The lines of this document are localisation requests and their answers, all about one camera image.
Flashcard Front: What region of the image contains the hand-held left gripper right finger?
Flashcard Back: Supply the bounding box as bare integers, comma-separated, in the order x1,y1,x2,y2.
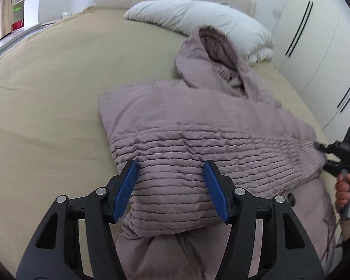
203,160,327,280

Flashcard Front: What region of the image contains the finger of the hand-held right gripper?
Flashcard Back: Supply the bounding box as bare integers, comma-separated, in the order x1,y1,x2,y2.
314,142,337,154
324,160,342,177

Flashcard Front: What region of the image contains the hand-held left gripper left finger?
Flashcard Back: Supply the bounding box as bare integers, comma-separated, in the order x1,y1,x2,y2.
15,159,140,280

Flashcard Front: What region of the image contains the mauve hooded puffer jacket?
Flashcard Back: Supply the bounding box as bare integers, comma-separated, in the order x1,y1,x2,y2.
98,26,337,280

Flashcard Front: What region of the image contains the person's right hand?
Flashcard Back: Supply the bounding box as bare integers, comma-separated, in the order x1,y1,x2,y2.
335,173,350,212

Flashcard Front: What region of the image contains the white wardrobe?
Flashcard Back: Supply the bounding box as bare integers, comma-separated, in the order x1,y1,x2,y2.
235,0,350,146

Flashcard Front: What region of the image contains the beige bed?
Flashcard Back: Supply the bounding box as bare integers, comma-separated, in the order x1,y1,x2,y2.
0,0,343,280

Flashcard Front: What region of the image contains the white pillow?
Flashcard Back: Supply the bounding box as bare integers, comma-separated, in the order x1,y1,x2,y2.
123,0,274,65

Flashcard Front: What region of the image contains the white shelf unit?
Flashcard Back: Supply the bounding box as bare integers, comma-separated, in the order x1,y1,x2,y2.
10,0,27,35

